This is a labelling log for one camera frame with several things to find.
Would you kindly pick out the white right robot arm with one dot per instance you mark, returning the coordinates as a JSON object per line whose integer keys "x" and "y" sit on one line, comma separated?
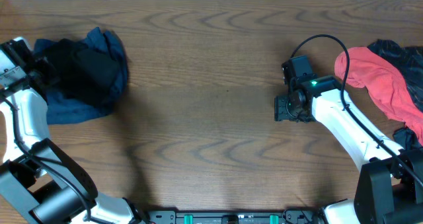
{"x": 389, "y": 188}

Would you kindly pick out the red garment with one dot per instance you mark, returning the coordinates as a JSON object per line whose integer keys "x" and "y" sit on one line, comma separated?
{"x": 384, "y": 83}

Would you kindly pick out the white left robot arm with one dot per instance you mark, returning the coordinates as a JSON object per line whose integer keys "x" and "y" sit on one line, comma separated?
{"x": 38, "y": 179}

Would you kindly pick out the black polo shirt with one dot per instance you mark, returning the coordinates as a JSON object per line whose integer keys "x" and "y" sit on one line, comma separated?
{"x": 84, "y": 74}

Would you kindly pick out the black patterned garment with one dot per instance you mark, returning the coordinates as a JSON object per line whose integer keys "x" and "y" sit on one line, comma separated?
{"x": 408, "y": 60}

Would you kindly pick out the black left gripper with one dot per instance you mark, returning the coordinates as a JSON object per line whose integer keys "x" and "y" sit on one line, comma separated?
{"x": 45, "y": 77}

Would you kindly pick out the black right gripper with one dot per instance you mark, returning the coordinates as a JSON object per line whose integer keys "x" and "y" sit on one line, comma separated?
{"x": 281, "y": 112}

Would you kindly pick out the folded navy blue garment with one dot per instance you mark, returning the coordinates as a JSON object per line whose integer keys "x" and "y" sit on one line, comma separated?
{"x": 63, "y": 109}

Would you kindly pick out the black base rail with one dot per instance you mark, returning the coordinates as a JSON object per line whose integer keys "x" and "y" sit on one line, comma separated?
{"x": 289, "y": 216}

